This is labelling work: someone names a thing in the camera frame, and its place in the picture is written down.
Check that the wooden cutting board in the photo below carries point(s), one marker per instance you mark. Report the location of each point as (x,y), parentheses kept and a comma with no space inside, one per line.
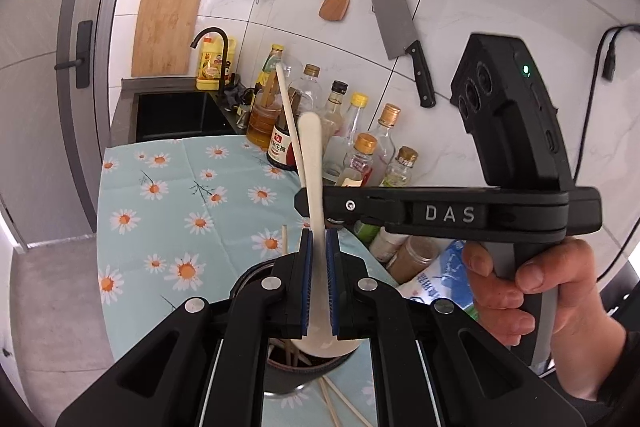
(165,34)

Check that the brown spice jar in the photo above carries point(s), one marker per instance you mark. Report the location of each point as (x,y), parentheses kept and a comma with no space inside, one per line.
(412,257)

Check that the red label bottle gold cap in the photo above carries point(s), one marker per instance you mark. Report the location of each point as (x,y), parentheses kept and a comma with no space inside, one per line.
(361,162)

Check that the black faucet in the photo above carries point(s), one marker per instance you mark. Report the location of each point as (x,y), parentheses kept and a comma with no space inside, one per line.
(226,52)

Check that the clear bottle black cap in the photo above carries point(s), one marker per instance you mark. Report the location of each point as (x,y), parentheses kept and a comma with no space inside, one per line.
(334,112)

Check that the pale spice jar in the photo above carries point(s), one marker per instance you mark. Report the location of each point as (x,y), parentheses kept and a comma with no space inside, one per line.
(386,247)

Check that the green label bottle gold cap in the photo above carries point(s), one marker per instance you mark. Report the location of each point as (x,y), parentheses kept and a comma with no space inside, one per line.
(400,169)

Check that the dark cylindrical utensil holder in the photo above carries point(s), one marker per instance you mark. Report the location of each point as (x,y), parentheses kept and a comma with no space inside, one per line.
(285,382)

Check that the clear bottle yellow cap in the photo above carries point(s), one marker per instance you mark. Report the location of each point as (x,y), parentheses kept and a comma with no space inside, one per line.
(345,142)

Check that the large amber oil bottle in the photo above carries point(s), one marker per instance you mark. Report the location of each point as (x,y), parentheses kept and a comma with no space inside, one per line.
(260,122)

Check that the tall bottle gold cap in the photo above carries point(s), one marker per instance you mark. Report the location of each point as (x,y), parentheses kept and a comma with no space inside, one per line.
(386,132)

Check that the person's right hand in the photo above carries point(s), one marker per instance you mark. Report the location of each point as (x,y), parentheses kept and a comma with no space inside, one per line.
(580,307)

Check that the person's right forearm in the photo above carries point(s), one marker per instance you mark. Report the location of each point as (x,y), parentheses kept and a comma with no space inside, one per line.
(620,387)

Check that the blue and white bag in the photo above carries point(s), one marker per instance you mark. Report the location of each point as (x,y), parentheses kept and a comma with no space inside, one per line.
(457,272)

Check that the daisy print tablecloth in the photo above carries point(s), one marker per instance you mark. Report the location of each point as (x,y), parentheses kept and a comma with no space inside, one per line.
(165,207)

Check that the beige plastic spoon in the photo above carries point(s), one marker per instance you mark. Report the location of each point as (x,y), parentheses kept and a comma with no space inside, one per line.
(314,157)

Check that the dark soy sauce bottle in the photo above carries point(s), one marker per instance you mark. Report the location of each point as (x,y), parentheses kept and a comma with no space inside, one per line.
(281,144)

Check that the yellow oil jug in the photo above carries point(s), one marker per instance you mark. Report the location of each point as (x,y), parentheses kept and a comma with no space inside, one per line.
(210,67)

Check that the clear bottle gold cap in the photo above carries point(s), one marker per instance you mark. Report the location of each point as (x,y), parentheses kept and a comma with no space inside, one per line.
(310,89)

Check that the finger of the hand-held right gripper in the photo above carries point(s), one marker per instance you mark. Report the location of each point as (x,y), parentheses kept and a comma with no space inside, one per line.
(360,205)

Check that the black kitchen sink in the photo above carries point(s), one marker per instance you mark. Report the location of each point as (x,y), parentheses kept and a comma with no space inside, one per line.
(170,117)

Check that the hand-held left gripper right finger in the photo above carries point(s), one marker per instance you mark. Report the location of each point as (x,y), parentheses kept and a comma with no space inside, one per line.
(332,287)

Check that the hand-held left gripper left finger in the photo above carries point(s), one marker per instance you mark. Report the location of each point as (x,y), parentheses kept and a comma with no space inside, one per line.
(307,287)

